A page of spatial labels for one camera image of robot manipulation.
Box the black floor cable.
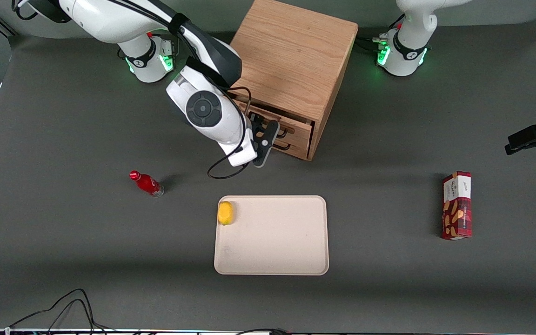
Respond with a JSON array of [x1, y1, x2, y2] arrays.
[[234, 328, 293, 335], [8, 288, 116, 335]]

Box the beige plastic tray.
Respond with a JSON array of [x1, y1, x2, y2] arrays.
[[214, 195, 329, 276]]

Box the wooden drawer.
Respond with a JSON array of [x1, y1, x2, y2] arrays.
[[268, 133, 314, 161], [235, 97, 316, 142]]

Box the red cookie box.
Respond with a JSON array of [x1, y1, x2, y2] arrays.
[[441, 171, 473, 241]]

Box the wooden drawer cabinet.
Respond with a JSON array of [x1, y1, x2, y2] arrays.
[[228, 0, 359, 161]]

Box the red soda bottle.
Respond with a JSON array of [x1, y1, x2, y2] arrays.
[[129, 170, 165, 198]]

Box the black base cable bundle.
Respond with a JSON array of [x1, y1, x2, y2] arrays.
[[355, 34, 390, 53]]

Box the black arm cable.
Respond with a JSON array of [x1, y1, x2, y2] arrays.
[[12, 0, 253, 181]]

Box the yellow lemon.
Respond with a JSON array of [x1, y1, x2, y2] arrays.
[[217, 201, 235, 226]]

